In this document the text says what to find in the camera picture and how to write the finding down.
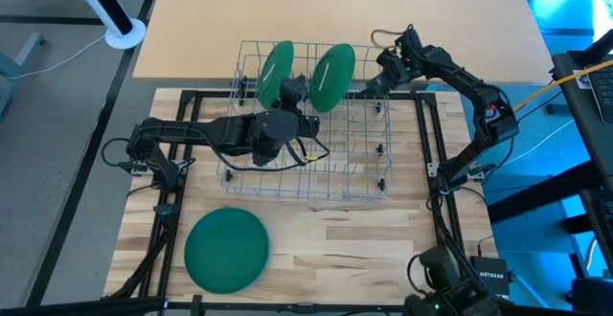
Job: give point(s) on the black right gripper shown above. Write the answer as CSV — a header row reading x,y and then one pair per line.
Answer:
x,y
392,67

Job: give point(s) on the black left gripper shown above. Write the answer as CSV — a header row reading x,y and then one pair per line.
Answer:
x,y
292,91

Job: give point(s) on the dark green plate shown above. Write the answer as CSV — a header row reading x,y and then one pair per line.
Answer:
x,y
274,74
226,250
330,79

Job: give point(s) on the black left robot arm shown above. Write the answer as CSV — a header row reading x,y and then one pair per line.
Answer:
x,y
215,134

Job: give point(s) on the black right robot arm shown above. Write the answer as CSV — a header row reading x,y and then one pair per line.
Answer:
x,y
460,79

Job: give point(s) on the tan wooden desk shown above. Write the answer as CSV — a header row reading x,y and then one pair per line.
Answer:
x,y
335,9

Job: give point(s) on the black white pole stand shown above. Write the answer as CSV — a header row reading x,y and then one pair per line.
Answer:
x,y
125,36

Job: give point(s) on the black jointed device green light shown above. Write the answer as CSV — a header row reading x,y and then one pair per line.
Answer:
x,y
438,268

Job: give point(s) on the black equipment stand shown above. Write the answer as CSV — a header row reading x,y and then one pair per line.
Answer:
x,y
574,96

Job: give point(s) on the grey metal furniture foot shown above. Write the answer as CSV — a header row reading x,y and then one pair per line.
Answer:
x,y
29,48

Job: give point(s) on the black rounded case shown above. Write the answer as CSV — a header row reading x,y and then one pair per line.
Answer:
x,y
594,297

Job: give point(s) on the black aluminium frame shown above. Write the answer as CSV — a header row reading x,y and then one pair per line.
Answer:
x,y
211,95

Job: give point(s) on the black Netgear network switch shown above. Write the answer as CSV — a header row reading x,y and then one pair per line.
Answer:
x,y
491,275

